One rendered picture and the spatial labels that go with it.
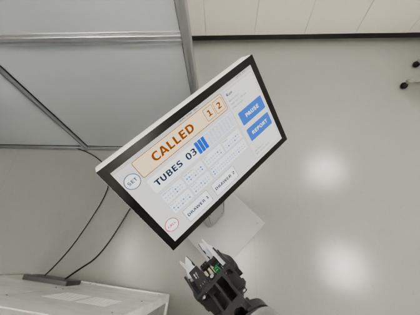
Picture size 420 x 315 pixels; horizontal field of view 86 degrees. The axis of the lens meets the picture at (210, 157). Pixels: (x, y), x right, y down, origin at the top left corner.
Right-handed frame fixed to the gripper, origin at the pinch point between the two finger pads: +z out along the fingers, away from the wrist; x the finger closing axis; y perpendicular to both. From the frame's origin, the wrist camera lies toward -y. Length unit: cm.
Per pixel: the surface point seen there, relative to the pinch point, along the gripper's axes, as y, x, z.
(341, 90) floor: -71, -186, 89
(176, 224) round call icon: -0.4, -0.9, 14.8
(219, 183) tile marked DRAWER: -0.2, -17.7, 14.9
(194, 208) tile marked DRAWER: -0.7, -7.4, 14.9
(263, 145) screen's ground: -1.3, -37.3, 15.0
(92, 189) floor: -18, 32, 151
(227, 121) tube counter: 13.5, -29.9, 15.0
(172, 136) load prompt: 20.0, -14.4, 14.9
